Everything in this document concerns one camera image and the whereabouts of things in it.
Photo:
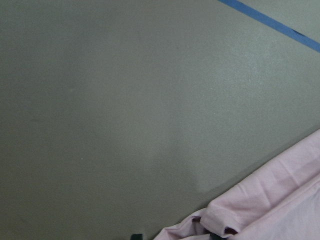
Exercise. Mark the pink Snoopy t-shirt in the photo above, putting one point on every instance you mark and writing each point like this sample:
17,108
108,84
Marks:
278,201

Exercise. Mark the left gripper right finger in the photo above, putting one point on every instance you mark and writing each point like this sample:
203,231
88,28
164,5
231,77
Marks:
214,237

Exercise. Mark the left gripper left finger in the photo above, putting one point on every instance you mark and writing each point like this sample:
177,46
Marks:
137,236

